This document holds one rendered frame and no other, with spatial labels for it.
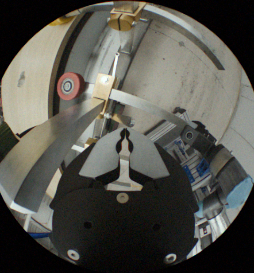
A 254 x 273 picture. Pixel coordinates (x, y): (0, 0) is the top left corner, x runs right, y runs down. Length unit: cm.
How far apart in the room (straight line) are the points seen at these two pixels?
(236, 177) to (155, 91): 112
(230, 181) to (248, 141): 243
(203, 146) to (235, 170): 12
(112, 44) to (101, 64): 14
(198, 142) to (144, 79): 100
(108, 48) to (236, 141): 276
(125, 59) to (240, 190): 55
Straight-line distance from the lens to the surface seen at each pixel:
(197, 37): 27
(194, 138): 26
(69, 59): 42
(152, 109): 27
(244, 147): 263
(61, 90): 28
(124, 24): 22
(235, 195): 24
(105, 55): 55
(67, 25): 38
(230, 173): 24
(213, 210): 38
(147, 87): 114
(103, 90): 25
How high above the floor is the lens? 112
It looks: 58 degrees down
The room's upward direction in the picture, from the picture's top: 178 degrees counter-clockwise
